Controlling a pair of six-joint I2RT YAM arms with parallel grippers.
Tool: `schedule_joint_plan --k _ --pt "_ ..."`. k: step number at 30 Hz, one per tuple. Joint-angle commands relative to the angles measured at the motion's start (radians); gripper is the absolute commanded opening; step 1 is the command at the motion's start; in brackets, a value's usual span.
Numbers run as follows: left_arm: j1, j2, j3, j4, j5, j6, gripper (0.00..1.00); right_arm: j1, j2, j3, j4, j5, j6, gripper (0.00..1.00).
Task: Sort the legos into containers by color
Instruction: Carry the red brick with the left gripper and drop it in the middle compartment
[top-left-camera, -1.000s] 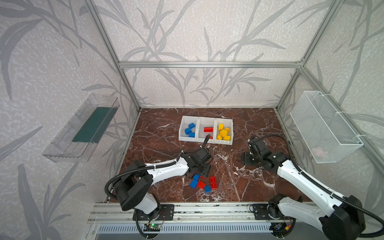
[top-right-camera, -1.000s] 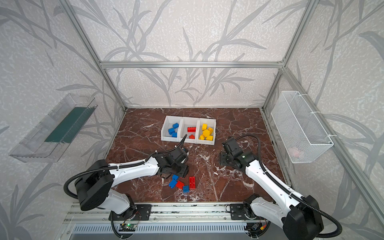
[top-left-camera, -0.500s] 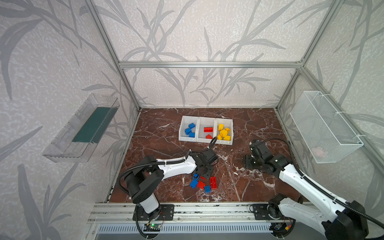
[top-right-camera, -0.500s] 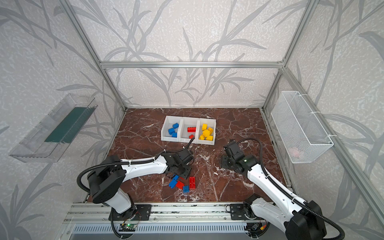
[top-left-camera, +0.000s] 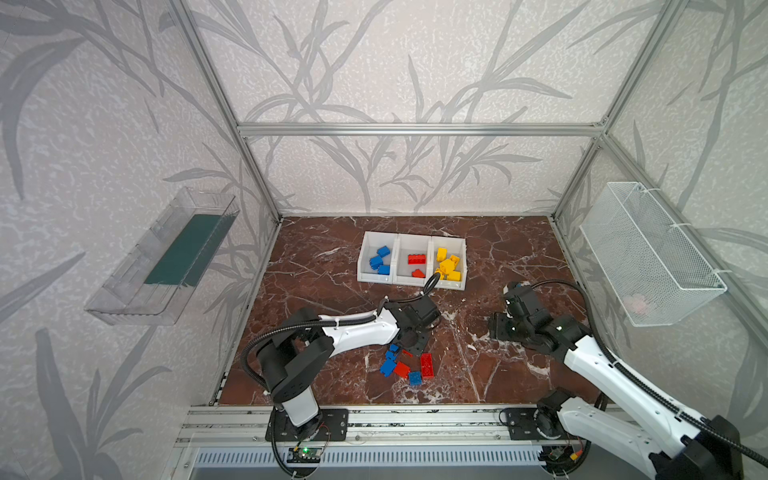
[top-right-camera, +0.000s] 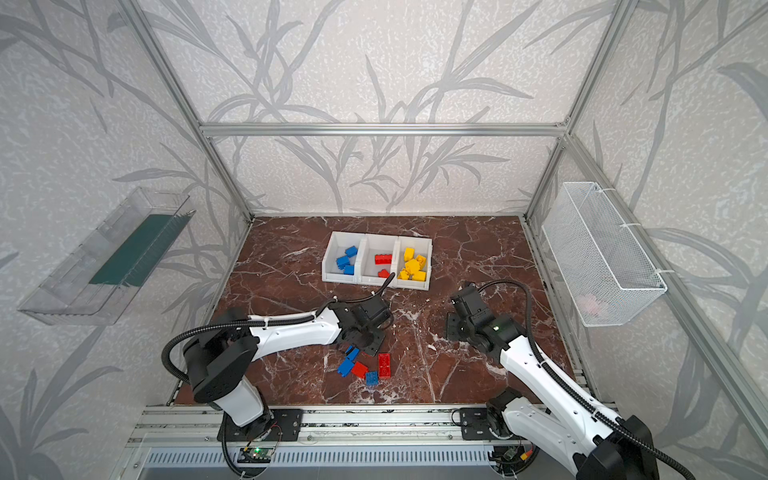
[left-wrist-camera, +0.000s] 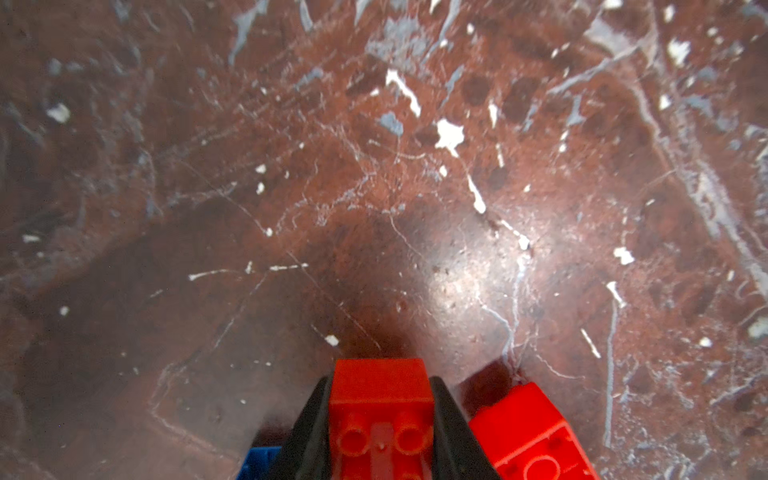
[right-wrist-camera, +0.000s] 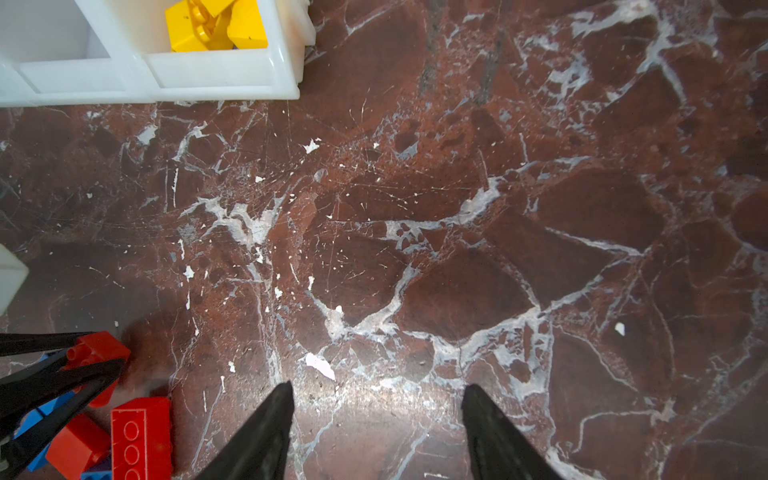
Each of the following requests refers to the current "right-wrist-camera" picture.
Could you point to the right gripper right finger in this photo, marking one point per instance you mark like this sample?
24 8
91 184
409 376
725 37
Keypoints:
497 449

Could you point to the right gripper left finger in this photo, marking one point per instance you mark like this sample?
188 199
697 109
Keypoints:
259 449

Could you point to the blue lego brick bottom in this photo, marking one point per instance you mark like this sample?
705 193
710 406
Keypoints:
100 471

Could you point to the red long lego brick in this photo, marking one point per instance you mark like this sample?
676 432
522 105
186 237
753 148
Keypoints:
141 439

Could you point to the yellow lego brick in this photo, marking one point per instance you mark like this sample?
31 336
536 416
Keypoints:
246 29
199 25

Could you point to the white three-compartment sorting bin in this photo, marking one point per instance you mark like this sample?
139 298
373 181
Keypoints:
102 52

